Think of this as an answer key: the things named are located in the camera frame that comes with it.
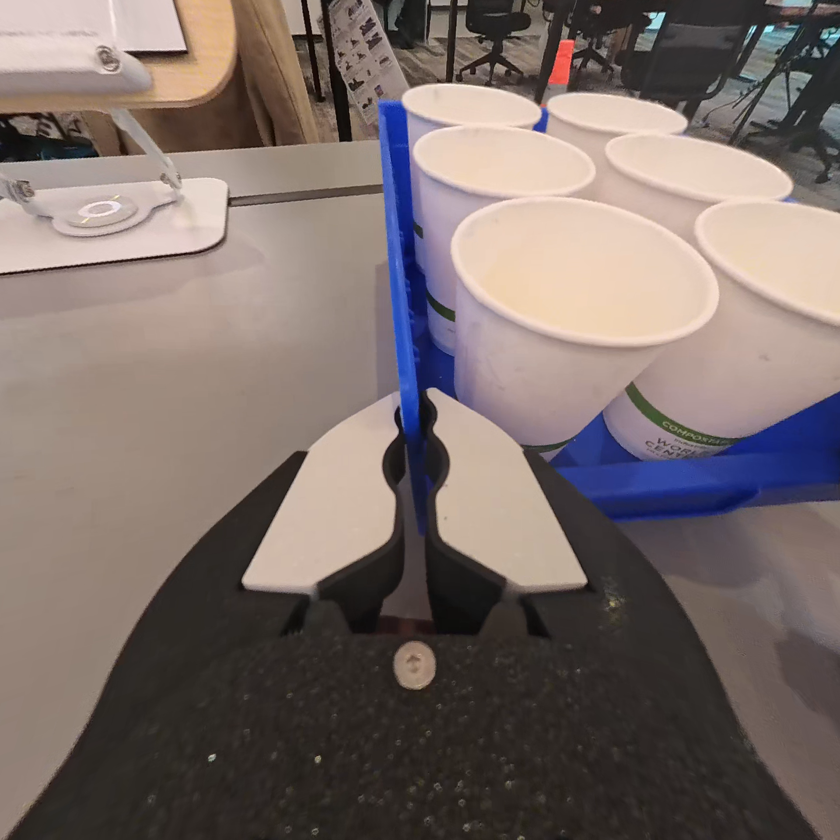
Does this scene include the tan cardboard box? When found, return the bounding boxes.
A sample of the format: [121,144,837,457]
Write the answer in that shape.
[231,0,320,148]

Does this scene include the printed poster sign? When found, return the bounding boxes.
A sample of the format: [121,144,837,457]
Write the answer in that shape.
[318,0,409,126]

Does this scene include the printed instruction sheet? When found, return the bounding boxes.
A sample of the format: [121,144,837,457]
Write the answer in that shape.
[0,0,189,53]

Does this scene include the orange traffic cone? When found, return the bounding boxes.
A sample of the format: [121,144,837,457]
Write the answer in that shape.
[546,39,577,89]

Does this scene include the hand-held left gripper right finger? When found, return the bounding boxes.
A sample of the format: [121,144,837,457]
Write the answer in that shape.
[420,387,589,636]

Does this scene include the instruction sheet on stand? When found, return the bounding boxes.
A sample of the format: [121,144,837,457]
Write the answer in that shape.
[0,31,231,277]

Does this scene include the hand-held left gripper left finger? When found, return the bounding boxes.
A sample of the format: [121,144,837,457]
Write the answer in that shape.
[241,394,404,635]

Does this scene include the black office chair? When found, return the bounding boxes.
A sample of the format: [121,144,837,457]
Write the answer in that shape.
[457,0,534,85]
[620,20,752,122]

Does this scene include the wooden document board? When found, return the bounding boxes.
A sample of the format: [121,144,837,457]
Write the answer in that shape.
[0,0,238,114]

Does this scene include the blue plastic bin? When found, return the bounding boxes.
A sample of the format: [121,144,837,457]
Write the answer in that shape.
[377,98,840,534]

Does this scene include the set of white paper cups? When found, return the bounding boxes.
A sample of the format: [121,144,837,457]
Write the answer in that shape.
[400,82,840,463]

